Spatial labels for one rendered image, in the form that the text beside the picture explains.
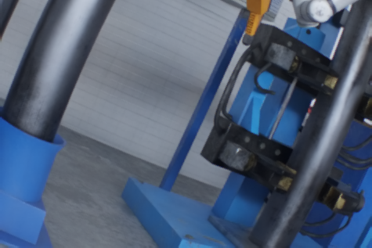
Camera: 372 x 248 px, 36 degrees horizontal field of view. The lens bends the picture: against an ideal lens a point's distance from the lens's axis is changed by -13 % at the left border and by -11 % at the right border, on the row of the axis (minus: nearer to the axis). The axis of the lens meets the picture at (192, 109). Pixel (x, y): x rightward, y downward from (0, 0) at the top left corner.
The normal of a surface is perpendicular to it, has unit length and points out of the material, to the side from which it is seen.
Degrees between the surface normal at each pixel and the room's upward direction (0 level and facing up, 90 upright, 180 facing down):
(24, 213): 90
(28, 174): 90
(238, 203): 90
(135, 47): 90
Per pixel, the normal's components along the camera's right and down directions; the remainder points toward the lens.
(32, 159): 0.50, 0.29
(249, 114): -0.84, -0.36
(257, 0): -0.55, 0.65
